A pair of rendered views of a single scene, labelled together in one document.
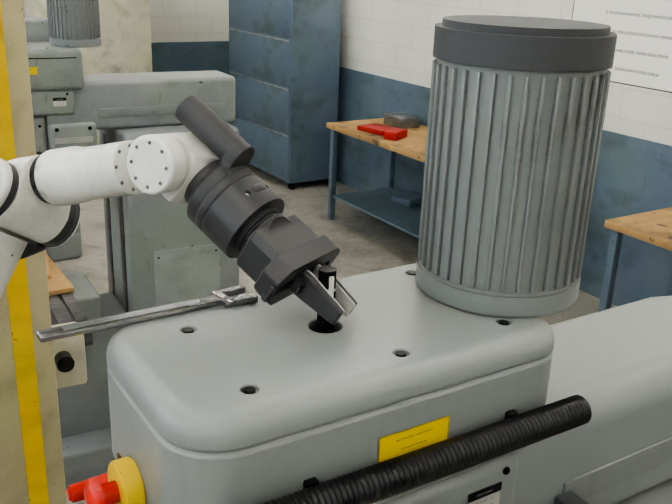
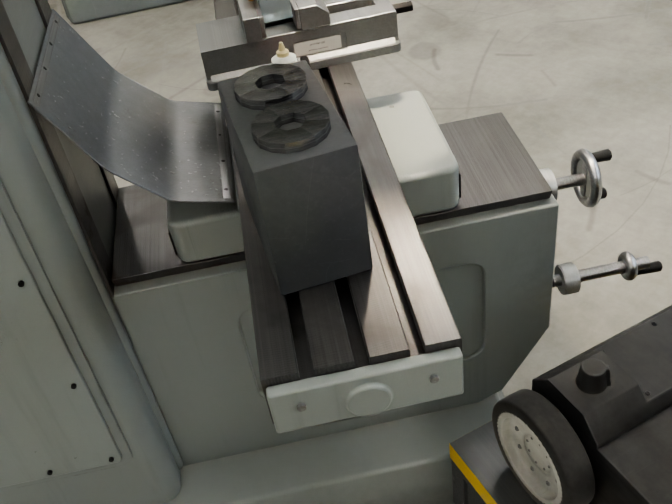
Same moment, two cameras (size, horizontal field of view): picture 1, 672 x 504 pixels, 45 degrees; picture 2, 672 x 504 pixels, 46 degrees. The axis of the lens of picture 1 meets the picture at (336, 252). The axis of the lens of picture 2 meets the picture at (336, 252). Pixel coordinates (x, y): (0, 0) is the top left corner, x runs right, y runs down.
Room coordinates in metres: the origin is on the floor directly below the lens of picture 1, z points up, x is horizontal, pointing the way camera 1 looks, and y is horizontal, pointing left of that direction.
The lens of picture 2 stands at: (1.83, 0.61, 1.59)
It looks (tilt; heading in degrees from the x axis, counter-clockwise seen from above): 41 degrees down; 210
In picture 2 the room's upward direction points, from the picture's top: 9 degrees counter-clockwise
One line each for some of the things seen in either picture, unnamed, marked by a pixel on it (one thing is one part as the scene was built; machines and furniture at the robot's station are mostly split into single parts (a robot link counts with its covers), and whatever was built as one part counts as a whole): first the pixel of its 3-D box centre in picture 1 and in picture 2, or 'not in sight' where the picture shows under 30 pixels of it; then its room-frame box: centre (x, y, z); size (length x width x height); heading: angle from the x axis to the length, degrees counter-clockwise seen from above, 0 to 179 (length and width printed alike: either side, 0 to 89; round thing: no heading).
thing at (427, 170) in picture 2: not in sight; (306, 164); (0.82, 0.01, 0.79); 0.50 x 0.35 x 0.12; 123
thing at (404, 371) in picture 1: (334, 386); not in sight; (0.83, 0.00, 1.81); 0.47 x 0.26 x 0.16; 123
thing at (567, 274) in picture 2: not in sight; (607, 270); (0.64, 0.53, 0.51); 0.22 x 0.06 x 0.06; 123
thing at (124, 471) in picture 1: (126, 488); not in sight; (0.69, 0.20, 1.76); 0.06 x 0.02 x 0.06; 33
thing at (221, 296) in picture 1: (151, 313); not in sight; (0.82, 0.20, 1.89); 0.24 x 0.04 x 0.01; 124
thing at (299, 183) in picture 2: not in sight; (293, 170); (1.13, 0.18, 1.03); 0.22 x 0.12 x 0.20; 40
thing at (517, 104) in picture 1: (509, 161); not in sight; (0.95, -0.20, 2.05); 0.20 x 0.20 x 0.32
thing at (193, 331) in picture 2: not in sight; (342, 302); (0.80, 0.03, 0.43); 0.80 x 0.30 x 0.60; 123
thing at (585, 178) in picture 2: not in sight; (568, 181); (0.54, 0.43, 0.63); 0.16 x 0.12 x 0.12; 123
